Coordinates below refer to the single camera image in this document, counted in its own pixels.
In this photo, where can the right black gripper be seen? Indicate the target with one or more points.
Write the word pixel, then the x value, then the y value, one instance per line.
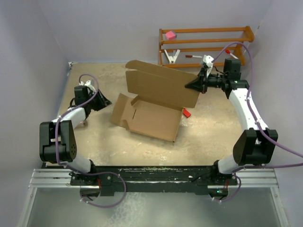
pixel 199 83

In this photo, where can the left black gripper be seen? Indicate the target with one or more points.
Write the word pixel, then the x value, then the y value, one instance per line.
pixel 102 101

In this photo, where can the brown cardboard box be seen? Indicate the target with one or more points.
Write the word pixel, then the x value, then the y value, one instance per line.
pixel 161 97

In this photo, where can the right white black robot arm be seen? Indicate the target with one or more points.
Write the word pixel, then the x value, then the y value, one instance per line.
pixel 255 145

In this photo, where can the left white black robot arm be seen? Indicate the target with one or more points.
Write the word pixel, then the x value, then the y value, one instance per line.
pixel 57 143

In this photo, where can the brown-capped white marker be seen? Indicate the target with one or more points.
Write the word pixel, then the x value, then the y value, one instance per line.
pixel 193 56

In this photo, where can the red toy brick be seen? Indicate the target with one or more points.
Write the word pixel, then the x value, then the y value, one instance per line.
pixel 186 113

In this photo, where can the white clamp tool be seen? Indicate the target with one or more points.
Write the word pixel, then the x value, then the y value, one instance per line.
pixel 172 58

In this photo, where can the red-capped white marker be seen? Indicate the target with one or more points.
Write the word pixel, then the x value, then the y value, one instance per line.
pixel 231 54

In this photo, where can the pink eraser block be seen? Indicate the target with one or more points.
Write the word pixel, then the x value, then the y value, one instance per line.
pixel 170 35

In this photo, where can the wooden three-tier rack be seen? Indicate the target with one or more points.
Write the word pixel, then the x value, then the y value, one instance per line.
pixel 199 41

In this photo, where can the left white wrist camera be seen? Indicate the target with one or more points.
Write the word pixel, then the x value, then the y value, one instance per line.
pixel 89 83

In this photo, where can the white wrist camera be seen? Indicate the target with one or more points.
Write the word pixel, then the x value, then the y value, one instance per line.
pixel 89 83
pixel 207 63

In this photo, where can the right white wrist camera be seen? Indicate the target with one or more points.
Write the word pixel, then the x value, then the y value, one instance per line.
pixel 207 63

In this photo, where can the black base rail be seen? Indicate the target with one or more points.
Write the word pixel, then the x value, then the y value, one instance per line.
pixel 200 180

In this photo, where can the aluminium extrusion frame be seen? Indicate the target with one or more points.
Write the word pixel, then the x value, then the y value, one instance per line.
pixel 208 135

